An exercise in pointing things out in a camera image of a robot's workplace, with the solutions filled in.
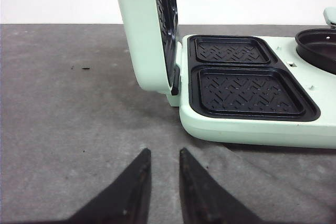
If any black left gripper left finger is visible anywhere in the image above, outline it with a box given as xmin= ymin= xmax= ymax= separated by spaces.
xmin=67 ymin=148 xmax=152 ymax=224

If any grey table cloth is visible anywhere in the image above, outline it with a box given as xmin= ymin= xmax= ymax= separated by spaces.
xmin=1 ymin=24 xmax=335 ymax=223

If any mint green breakfast maker lid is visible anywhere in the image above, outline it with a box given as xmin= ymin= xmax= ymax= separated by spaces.
xmin=118 ymin=0 xmax=180 ymax=95

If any mint green breakfast maker base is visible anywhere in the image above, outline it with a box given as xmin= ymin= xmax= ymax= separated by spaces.
xmin=172 ymin=35 xmax=335 ymax=148

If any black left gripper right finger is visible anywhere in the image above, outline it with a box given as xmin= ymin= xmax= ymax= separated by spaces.
xmin=180 ymin=148 xmax=263 ymax=223

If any black frying pan green handle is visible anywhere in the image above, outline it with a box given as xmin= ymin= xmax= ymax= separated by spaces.
xmin=295 ymin=7 xmax=335 ymax=74

